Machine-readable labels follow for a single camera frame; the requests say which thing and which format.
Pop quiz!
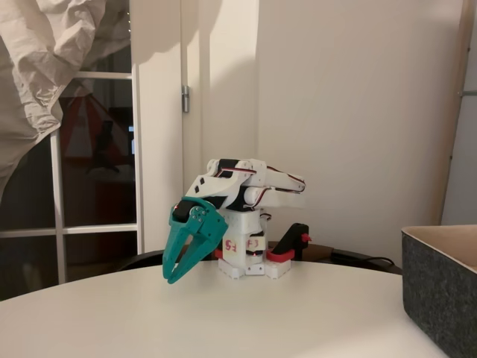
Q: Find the thin black cable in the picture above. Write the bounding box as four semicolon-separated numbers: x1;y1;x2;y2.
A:
329;250;396;268

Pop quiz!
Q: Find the wooden frame with grey panel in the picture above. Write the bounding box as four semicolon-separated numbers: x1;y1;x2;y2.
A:
428;0;477;227

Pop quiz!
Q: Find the red white black servo cable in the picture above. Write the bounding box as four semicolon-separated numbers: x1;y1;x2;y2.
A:
219;167;260;178

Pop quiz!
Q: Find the white glazed door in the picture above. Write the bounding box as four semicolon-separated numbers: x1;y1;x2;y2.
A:
0;0;183;301

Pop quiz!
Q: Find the beige crumpled curtain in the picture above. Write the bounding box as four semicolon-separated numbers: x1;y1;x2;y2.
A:
0;0;131;198

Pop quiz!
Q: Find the dark grey felt basket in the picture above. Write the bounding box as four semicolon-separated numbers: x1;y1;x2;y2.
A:
401;224;477;358

